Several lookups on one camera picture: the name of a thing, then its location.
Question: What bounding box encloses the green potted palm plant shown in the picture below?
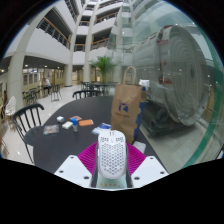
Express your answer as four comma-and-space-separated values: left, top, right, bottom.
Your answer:
89, 55, 118, 84

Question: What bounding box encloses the blue and white packet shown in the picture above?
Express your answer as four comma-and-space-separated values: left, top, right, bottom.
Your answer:
91, 122, 112, 136

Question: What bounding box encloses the clear plastic packet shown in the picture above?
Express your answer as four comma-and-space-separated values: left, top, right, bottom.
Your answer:
42, 124, 61, 136

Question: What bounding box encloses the white perforated computer mouse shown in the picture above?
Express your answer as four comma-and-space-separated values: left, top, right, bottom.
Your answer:
96, 129, 128, 181

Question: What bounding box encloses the group of black chairs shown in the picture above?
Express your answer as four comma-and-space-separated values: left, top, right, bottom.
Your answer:
21, 83, 63, 107

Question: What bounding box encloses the person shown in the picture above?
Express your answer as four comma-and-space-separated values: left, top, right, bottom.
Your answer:
42, 77, 53, 97

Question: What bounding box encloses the large grey cylindrical exhibit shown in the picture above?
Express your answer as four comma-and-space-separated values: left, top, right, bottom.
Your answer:
130, 24, 210, 136

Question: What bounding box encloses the white chair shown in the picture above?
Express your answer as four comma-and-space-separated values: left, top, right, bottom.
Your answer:
2, 95, 18, 118

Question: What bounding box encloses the white rectangular box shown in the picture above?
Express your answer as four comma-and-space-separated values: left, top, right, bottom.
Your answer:
61, 120, 74, 131

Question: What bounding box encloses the white folded paper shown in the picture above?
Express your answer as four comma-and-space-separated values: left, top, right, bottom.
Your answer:
132, 140, 147, 155

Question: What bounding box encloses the black wooden chair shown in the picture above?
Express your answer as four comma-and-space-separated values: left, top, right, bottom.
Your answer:
12, 102, 46, 165
71, 89, 102, 101

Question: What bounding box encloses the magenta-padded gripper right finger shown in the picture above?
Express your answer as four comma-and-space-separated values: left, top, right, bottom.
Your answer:
125, 142, 170, 189

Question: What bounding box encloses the orange card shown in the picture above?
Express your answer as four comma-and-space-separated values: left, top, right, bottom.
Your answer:
78, 118, 95, 128

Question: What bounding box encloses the small blue-capped bottle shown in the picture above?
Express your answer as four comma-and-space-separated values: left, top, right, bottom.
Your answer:
71, 118, 79, 134

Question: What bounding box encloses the brown paper bag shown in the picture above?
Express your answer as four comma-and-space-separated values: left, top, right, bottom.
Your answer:
110, 65, 143, 145

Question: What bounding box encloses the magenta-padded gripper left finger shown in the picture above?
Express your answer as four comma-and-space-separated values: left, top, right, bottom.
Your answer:
54, 142, 100, 189

